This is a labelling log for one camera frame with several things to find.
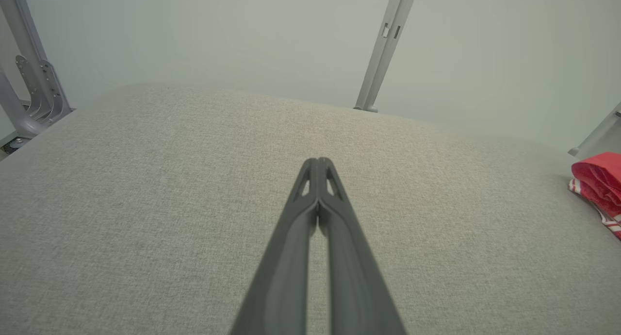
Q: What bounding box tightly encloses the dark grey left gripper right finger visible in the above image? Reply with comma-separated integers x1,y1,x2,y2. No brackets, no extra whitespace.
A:
318,157,408,335

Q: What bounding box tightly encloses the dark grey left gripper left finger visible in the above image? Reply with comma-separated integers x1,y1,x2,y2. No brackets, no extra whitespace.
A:
228,158,321,335

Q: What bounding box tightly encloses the red shirt with white sleeves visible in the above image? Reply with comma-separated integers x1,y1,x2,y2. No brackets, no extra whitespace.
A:
569,152,621,241

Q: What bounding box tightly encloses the grey metal post with slots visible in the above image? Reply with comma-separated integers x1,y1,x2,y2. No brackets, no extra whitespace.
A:
353,0,420,113

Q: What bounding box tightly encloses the grey metal frame bracket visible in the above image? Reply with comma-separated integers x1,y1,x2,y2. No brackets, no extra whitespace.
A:
0,0,74,152

